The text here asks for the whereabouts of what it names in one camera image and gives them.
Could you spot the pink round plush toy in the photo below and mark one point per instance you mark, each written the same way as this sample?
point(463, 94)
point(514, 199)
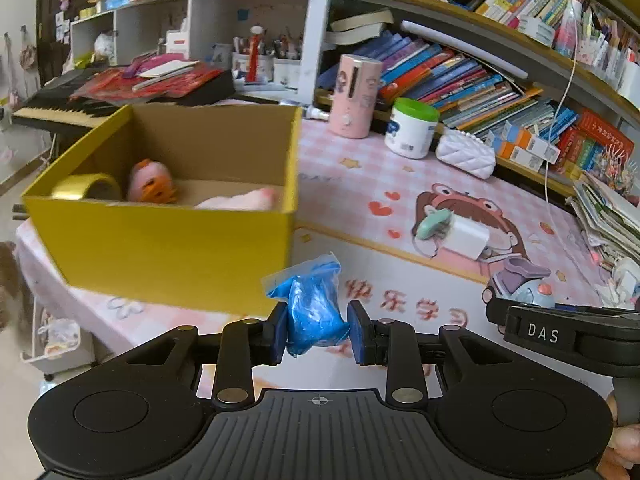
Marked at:
point(144, 170)

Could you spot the orange white medicine box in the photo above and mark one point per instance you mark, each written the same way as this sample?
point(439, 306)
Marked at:
point(518, 145)

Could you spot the person's right hand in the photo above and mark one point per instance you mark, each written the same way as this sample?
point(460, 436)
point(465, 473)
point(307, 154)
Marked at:
point(622, 453)

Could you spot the red paper packets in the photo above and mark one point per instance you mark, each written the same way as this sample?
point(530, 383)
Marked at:
point(113, 86)

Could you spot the stack of papers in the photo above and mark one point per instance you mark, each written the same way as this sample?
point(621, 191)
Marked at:
point(609, 223)

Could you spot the white quilted purse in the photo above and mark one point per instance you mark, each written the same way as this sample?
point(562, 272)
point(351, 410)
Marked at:
point(467, 153)

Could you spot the white pen holder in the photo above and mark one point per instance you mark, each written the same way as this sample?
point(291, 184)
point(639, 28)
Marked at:
point(270, 70)

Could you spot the black electronic keyboard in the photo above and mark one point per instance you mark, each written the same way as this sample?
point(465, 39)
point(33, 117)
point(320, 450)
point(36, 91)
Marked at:
point(51, 109)

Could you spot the wooden bookshelf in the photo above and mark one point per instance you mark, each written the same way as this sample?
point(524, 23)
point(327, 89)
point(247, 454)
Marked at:
point(528, 59)

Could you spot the purple toy car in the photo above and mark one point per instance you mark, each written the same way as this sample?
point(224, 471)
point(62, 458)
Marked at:
point(522, 281)

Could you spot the white jar green lid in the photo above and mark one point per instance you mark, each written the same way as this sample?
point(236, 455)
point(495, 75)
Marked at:
point(411, 128)

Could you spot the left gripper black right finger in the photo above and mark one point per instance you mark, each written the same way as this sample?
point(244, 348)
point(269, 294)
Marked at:
point(454, 352)

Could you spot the white charger block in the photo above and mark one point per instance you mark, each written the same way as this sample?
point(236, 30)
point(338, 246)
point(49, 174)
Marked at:
point(466, 237)

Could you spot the pink cylindrical humidifier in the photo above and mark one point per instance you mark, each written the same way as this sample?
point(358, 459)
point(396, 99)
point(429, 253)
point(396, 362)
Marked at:
point(354, 96)

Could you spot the yellow tape roll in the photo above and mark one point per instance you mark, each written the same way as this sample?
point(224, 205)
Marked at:
point(87, 187)

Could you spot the yellow cardboard box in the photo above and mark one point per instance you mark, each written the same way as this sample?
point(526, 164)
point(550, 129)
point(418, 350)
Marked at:
point(174, 253)

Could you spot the orange hair claw clip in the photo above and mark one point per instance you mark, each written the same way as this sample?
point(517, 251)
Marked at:
point(157, 191)

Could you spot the pink plush toy in box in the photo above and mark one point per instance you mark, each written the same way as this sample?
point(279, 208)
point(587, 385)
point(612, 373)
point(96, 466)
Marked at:
point(262, 199)

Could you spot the red boxed book set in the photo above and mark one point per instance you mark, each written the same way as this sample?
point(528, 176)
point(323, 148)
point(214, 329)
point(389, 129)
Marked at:
point(586, 144)

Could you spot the blue plastic bag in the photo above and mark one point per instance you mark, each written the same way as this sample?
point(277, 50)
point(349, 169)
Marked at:
point(310, 291)

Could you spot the white cubby shelf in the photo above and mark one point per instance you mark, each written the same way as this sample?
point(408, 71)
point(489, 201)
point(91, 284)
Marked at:
point(139, 26)

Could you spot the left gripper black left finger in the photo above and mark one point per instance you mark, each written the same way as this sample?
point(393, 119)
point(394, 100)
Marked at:
point(181, 354)

